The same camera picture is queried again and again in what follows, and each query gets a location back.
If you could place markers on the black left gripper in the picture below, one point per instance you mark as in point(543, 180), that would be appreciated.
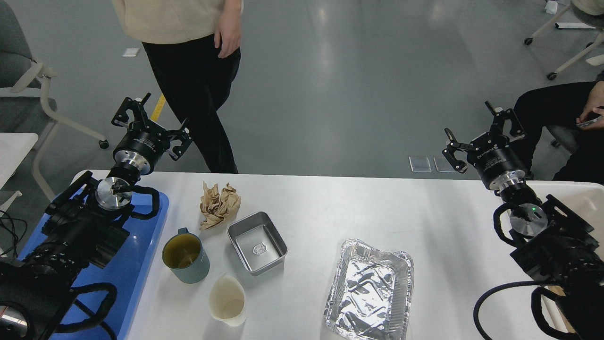
point(139, 152)

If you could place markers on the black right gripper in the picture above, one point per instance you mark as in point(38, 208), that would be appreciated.
point(490, 153)

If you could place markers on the teal mug yellow inside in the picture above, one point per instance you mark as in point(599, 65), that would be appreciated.
point(185, 256)

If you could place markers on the square stainless steel tin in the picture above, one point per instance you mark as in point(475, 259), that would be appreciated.
point(258, 243)

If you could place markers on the aluminium foil tray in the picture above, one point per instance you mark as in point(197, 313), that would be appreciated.
point(370, 298)

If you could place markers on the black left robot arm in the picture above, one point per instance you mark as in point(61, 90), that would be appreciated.
point(85, 226)

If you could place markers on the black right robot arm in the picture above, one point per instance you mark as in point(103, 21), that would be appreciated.
point(552, 244)

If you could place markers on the clear floor plate right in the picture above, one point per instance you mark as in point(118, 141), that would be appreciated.
point(442, 165)

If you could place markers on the clear floor plate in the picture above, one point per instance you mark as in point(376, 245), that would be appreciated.
point(420, 164)
point(442, 165)

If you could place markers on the clear floor plate left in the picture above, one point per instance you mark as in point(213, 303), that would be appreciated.
point(420, 164)

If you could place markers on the standing person in black trousers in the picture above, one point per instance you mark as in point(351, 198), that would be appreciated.
point(193, 47)

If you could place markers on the crumpled brown paper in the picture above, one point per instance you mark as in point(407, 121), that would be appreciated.
point(218, 205)

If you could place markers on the seated person in black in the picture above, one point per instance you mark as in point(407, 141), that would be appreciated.
point(565, 105)

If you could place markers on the smartphone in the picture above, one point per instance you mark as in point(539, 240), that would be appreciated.
point(589, 122)

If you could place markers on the white plastic bin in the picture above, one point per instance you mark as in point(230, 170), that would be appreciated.
point(586, 200)

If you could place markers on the grey office chair left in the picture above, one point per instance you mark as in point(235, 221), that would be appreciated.
point(30, 109)

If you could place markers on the white side table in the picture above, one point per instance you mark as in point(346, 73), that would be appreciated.
point(13, 149)

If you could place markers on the white office chair right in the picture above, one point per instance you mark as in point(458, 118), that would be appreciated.
point(580, 19)

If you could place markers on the white paper cup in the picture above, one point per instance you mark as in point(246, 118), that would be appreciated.
point(227, 301)

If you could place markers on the blue plastic tray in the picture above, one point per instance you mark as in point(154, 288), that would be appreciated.
point(128, 271)

